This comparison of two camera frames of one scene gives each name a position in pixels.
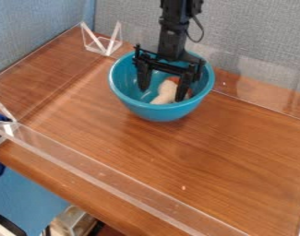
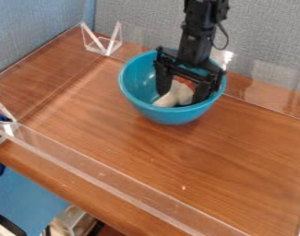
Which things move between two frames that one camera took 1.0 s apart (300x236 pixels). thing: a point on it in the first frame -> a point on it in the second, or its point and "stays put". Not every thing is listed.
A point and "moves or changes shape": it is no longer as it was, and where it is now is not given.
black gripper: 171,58 -> 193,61
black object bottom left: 4,227 stays put
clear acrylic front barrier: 107,184 stays put
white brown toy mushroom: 166,95 moves or changes shape
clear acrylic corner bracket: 99,44 stays put
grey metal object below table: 74,222 stays put
